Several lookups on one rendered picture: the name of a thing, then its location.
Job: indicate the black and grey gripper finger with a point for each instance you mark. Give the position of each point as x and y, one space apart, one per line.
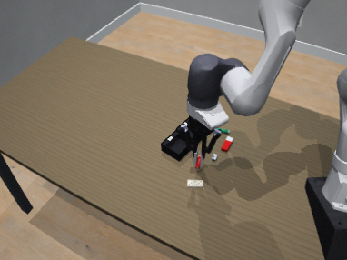
216 135
191 146

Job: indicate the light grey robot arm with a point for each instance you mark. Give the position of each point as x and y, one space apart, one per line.
211 76

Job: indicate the black rack of three bins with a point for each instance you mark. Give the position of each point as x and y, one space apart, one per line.
176 148

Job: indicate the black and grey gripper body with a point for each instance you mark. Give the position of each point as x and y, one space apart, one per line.
196 124

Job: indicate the red and white eraser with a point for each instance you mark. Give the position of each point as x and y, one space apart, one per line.
227 144

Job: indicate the white domino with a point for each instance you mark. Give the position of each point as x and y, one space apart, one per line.
195 183

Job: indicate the red aa battery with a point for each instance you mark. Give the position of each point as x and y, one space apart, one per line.
198 162

